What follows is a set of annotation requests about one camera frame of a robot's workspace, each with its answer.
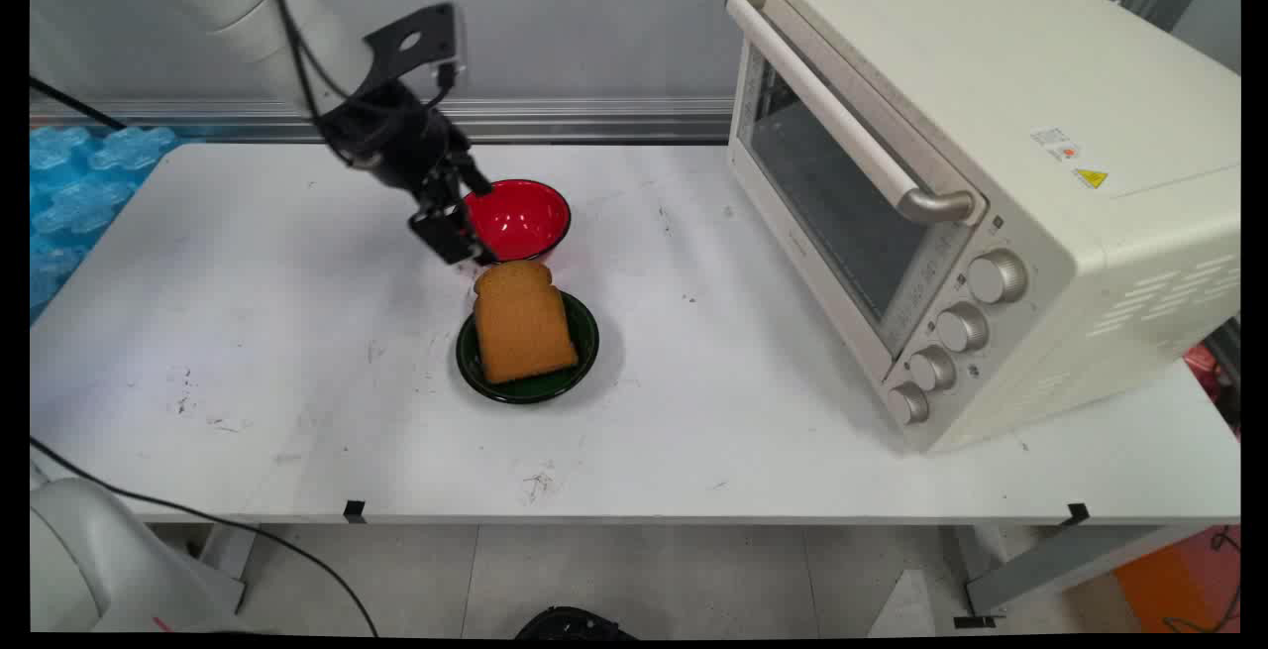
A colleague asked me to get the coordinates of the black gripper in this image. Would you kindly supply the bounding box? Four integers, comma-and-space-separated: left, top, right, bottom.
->
322, 82, 496, 269

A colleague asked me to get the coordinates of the oven glass door with handle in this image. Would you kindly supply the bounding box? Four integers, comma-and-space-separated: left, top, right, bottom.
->
726, 0, 992, 365

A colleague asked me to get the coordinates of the grey robot base link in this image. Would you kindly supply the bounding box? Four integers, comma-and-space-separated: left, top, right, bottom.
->
30, 476, 249, 635

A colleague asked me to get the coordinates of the red bowl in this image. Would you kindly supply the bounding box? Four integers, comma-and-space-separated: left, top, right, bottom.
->
461, 178, 573, 265

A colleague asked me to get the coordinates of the brown toast slice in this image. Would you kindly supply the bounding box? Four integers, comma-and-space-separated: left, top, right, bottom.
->
472, 260, 580, 385

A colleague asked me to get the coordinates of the dark green plate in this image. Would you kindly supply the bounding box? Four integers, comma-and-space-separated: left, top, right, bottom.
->
456, 290, 601, 405

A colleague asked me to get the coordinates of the blue bubble wrap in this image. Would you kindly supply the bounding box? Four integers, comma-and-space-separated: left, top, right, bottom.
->
30, 125, 181, 321

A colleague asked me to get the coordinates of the white table leg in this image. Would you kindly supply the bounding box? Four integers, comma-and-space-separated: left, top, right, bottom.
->
196, 524, 261, 583

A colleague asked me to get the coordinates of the black round floor object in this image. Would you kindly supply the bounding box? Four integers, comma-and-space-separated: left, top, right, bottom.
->
513, 605, 637, 641

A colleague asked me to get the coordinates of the small silver oven knob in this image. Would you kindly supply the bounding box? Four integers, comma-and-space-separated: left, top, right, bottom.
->
886, 381, 931, 427

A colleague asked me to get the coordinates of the large silver oven knob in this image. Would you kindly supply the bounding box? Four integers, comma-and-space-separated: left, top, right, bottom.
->
966, 249, 1029, 305

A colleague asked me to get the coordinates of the cream toaster oven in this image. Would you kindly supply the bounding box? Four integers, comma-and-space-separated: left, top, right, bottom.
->
726, 0, 1241, 455

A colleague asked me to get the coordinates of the white label sticker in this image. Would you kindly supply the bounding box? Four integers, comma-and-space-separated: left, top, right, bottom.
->
1029, 126, 1084, 163

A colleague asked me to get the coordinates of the grey table leg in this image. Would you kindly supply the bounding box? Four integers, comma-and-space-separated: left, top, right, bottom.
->
963, 524, 1217, 618

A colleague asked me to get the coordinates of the red object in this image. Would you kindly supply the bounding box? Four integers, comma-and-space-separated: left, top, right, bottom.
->
1183, 343, 1231, 404

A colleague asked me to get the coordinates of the orange floor mat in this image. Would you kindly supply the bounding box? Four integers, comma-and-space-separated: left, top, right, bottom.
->
1113, 526, 1241, 634

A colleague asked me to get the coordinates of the aluminium rail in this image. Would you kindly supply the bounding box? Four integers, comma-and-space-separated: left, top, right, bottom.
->
30, 97, 735, 146

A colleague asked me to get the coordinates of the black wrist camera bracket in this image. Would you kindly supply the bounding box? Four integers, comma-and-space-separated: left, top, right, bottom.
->
363, 2, 469, 93

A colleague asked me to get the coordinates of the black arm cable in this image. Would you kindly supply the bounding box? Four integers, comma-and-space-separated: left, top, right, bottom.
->
254, 0, 360, 166

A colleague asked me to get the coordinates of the black floor cable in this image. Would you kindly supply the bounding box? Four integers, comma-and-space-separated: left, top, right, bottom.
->
30, 436, 379, 636

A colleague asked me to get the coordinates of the thin black cable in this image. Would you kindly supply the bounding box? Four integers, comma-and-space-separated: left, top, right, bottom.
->
30, 76, 128, 132

